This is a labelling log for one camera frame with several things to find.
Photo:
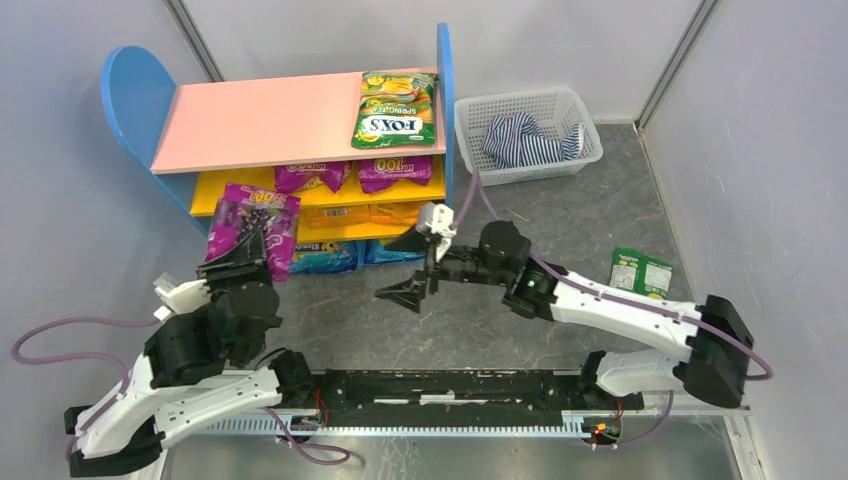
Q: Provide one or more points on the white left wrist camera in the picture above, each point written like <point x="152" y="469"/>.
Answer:
<point x="179" y="298"/>

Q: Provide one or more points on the blue Blendy bag on shelf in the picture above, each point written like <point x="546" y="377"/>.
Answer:
<point x="376" y="253"/>

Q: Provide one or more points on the purple grape candy bag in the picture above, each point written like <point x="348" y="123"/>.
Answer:
<point x="242" y="210"/>

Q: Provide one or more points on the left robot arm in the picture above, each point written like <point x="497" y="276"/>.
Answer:
<point x="217" y="320"/>

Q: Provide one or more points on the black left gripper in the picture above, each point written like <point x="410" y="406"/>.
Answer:
<point x="234" y="268"/>

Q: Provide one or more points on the purple 100 candy bag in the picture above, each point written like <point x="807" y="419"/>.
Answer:
<point x="294" y="178"/>

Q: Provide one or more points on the purple 100 bag on shelf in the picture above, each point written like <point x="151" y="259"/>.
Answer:
<point x="379" y="174"/>

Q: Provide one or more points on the blue white striped cloth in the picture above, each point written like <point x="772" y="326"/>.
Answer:
<point x="519" y="141"/>

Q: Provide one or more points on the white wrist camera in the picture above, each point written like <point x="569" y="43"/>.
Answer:
<point x="179" y="298"/>
<point x="436" y="219"/>

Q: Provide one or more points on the orange candy bag on shelf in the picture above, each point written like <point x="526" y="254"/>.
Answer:
<point x="396" y="213"/>

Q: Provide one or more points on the blue Blendy candy bag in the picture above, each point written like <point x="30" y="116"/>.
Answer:
<point x="326" y="257"/>

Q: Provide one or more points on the white plastic mesh basket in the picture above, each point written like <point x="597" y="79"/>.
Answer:
<point x="555" y="109"/>

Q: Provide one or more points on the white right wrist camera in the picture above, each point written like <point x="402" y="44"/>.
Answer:
<point x="436" y="219"/>

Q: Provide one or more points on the green Fox's candy bag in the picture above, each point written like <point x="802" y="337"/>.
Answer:
<point x="395" y="109"/>

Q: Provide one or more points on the blue pink yellow shelf unit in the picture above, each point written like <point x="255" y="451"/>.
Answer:
<point x="193" y="139"/>

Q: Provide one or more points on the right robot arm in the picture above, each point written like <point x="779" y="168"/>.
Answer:
<point x="702" y="349"/>

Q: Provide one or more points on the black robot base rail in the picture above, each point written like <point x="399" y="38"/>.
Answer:
<point x="478" y="402"/>

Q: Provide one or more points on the green candy bag face down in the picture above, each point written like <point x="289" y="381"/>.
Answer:
<point x="637" y="272"/>

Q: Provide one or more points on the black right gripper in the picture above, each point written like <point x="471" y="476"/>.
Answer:
<point x="428" y="276"/>

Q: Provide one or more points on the orange mango candy bag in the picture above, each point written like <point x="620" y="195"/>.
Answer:
<point x="336" y="217"/>

